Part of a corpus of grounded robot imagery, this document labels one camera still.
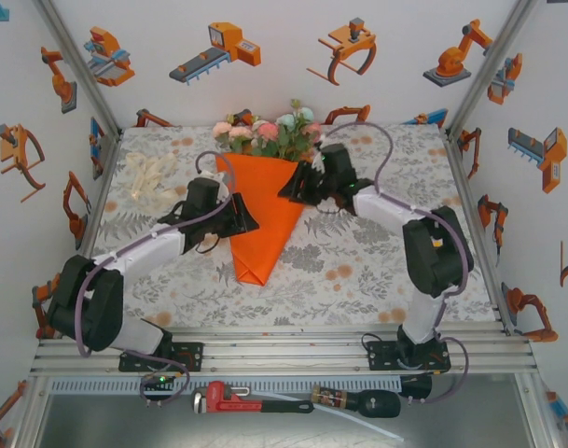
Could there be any orange wrapping paper sheet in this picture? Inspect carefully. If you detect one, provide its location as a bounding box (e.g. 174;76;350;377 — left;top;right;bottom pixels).
215;151;308;286

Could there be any fake flower bouquet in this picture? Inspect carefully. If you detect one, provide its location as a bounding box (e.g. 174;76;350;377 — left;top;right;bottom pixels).
212;97;325;163

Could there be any cream printed ribbon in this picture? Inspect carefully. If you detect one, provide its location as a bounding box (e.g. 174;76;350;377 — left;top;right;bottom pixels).
123;149;189;209

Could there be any floral print tablecloth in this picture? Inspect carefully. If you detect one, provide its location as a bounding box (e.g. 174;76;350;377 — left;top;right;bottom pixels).
73;124;504;328

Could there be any red pipe wrench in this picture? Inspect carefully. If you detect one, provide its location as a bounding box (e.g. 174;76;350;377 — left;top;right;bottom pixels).
190;381;315;415

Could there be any small circuit board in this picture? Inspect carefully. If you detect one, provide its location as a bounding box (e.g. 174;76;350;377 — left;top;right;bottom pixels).
141;372;177;391

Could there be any black tool with brass tip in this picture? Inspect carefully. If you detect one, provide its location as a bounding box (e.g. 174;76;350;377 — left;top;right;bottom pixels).
311;383;402;420

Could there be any grey metal panel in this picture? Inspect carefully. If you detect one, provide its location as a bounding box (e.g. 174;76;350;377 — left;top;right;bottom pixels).
12;375;560;448

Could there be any thin white tube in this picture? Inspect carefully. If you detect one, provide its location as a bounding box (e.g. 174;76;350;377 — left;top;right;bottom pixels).
239;390;405;442

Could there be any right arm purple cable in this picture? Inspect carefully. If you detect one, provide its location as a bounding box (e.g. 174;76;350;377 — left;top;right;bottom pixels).
320;120;471;405

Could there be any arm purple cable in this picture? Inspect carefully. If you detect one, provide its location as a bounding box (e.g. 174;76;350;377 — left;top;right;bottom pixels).
320;120;471;405
76;148;236;407

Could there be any aluminium rail platform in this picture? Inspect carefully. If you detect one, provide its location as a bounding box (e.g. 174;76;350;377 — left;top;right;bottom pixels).
29;326;539;378

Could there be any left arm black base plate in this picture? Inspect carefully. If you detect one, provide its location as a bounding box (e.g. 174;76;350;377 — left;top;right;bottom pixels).
118;342;204;373

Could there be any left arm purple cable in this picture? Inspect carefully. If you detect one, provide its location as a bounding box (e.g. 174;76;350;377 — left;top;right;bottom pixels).
76;148;236;407

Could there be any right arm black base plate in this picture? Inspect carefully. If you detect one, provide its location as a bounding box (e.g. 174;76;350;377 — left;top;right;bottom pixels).
367;339;451;373

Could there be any perforated grey cable duct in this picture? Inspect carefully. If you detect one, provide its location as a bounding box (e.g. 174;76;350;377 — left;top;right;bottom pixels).
48;376;401;394

